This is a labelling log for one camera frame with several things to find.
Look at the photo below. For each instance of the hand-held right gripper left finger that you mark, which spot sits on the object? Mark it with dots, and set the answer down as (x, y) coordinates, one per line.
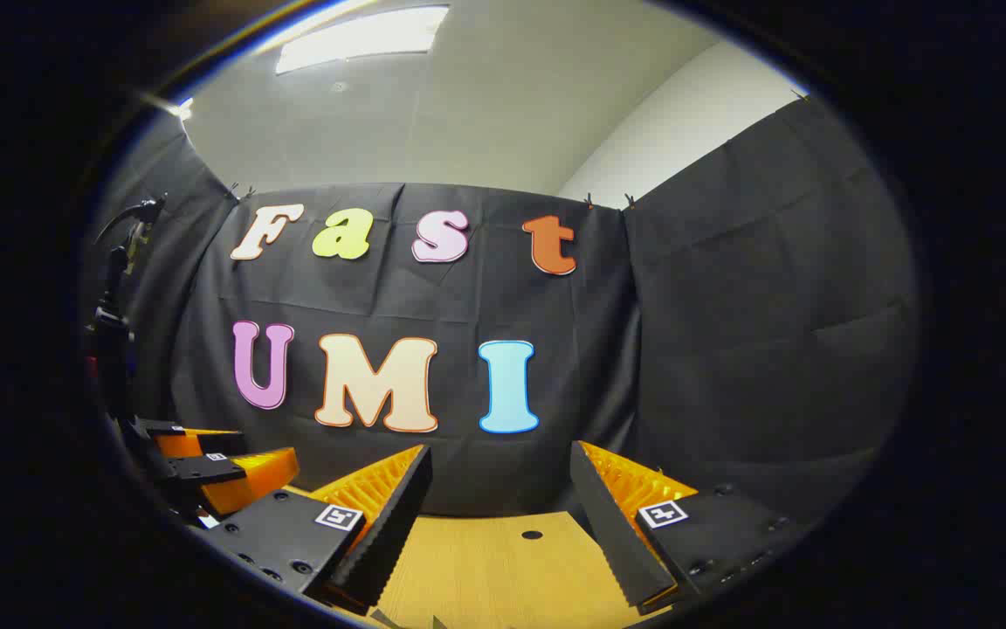
(389, 524)

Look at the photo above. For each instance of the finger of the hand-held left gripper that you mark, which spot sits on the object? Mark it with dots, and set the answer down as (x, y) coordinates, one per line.
(250, 480)
(202, 442)

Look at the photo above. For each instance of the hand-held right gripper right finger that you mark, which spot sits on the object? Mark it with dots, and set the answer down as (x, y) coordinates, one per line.
(608, 533)

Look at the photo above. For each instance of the black backdrop cloth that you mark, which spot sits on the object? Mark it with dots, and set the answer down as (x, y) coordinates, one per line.
(730, 349)

